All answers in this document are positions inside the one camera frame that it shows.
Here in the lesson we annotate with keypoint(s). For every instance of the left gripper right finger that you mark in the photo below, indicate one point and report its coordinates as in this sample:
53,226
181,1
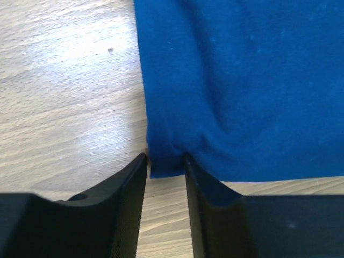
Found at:
225,223

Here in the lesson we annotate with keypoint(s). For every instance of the blue printed t shirt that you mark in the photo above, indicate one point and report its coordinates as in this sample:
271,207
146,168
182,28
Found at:
252,90

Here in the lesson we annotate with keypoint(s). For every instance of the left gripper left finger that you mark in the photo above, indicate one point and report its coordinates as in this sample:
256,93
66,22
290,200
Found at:
102,221

